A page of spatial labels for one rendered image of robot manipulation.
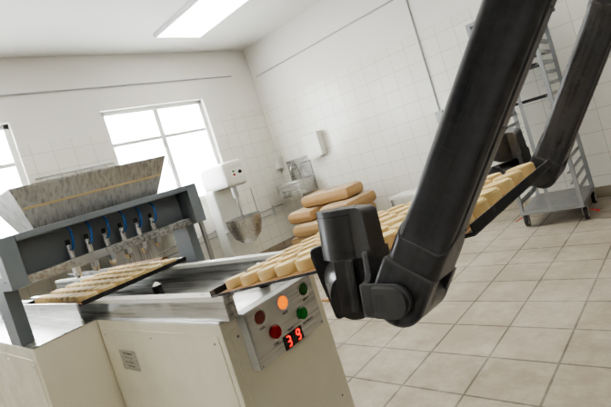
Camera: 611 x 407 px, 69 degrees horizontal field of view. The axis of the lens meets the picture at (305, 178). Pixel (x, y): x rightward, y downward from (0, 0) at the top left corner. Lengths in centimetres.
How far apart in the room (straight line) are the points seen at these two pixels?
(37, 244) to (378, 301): 138
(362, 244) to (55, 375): 129
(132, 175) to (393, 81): 402
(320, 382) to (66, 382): 80
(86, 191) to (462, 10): 412
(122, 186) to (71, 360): 61
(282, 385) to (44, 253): 92
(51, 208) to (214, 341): 83
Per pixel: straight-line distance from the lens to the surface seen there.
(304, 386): 125
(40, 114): 531
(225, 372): 112
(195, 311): 113
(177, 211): 192
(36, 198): 168
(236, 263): 143
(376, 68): 548
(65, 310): 175
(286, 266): 81
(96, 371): 169
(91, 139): 538
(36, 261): 170
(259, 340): 109
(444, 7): 511
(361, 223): 49
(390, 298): 46
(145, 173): 183
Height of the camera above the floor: 113
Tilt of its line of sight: 2 degrees down
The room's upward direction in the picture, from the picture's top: 17 degrees counter-clockwise
